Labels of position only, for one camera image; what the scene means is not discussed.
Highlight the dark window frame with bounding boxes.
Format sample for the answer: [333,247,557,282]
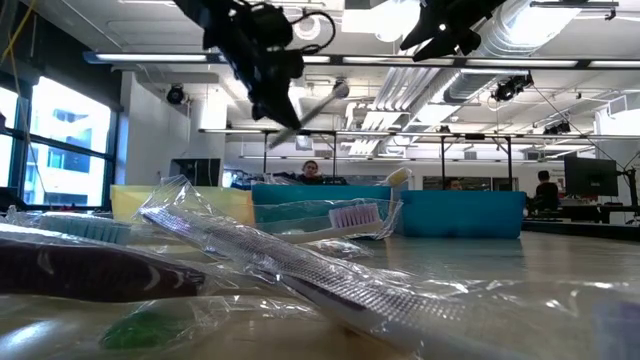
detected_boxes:
[0,69,119,206]

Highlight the black workstation frame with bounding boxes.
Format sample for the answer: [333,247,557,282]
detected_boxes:
[261,128,338,188]
[439,132,514,188]

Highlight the black computer monitor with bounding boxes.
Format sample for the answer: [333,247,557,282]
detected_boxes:
[563,156,620,198]
[168,158,222,188]

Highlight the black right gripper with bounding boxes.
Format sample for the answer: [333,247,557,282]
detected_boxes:
[399,0,506,62]

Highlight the long ceiling light bar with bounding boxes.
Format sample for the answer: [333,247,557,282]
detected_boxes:
[198,127,640,142]
[83,50,640,70]

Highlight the silver ventilation duct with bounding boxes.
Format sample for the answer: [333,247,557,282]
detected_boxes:
[442,0,584,104]

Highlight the yellow plastic bin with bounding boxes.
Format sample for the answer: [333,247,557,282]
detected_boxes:
[109,184,256,226]

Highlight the large blue plastic bin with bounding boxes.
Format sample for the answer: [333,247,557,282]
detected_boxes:
[399,189,527,240]

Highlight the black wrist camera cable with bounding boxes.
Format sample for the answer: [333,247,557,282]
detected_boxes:
[289,10,337,56]

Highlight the white cable ring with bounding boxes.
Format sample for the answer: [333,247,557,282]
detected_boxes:
[293,13,322,42]

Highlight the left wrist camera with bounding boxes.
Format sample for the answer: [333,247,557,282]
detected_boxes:
[239,2,295,49]

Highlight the small teal plastic bin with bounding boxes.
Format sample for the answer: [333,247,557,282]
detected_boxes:
[251,183,392,236]

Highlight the yellow cable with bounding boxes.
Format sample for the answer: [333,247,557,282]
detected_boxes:
[0,0,49,201]

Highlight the white ceiling pipe bundle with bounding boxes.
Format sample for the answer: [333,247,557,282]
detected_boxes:
[344,29,464,157]

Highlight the black ceiling track light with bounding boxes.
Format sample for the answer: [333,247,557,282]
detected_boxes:
[491,72,535,103]

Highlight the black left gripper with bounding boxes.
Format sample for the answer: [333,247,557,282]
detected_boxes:
[222,47,306,131]

